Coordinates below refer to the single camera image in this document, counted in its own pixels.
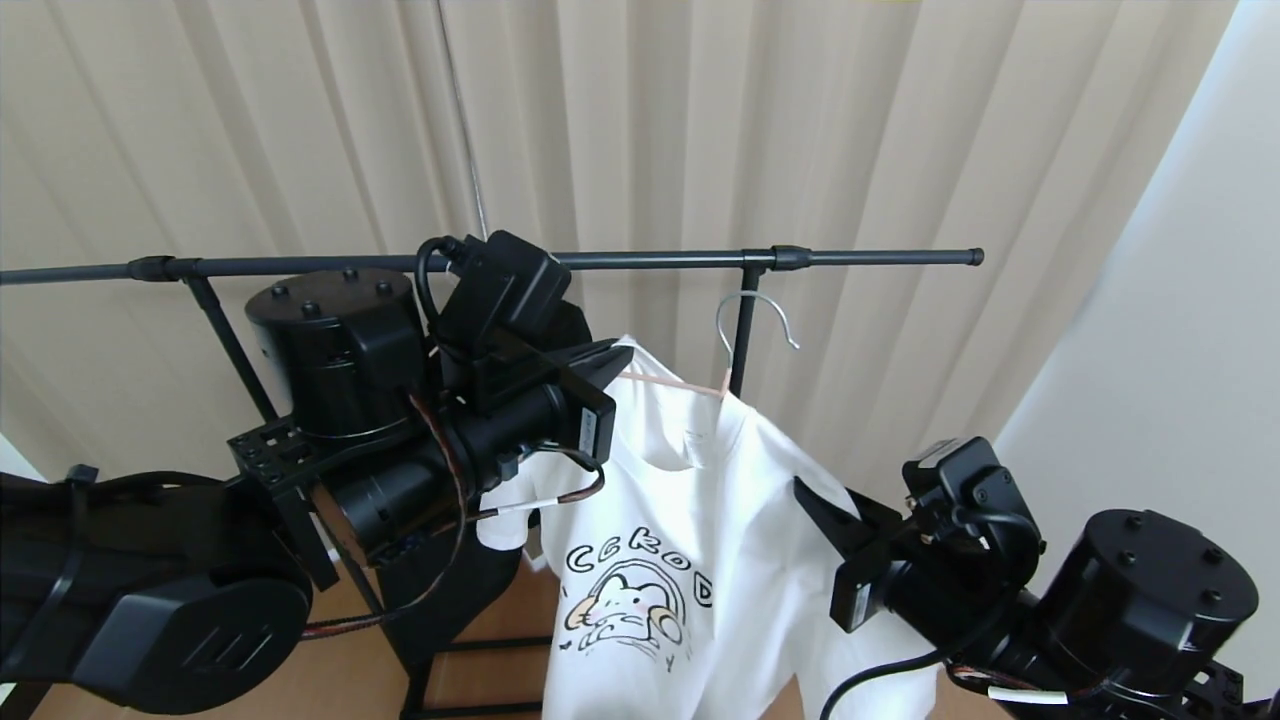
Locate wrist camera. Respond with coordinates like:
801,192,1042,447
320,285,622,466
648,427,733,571
430,230,576,371
900,435,1046,601

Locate white printed t-shirt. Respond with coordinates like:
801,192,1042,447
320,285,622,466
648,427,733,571
475,335,941,720

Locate black shorts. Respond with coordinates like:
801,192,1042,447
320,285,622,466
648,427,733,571
378,515,528,701

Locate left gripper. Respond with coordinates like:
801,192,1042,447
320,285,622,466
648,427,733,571
450,372,621,481

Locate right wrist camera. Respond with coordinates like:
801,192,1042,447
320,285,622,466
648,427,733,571
900,435,1046,601

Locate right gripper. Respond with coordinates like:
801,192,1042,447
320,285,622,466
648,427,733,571
793,477,1023,669

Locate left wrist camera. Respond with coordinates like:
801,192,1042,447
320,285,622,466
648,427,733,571
430,230,576,371

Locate pink clothes hanger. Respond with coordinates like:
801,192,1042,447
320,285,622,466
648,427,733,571
618,290,801,401

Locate black clothes rack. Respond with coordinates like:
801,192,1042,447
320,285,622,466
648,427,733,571
0,245,986,720

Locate beige curtain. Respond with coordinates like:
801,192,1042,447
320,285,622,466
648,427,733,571
0,0,1241,561

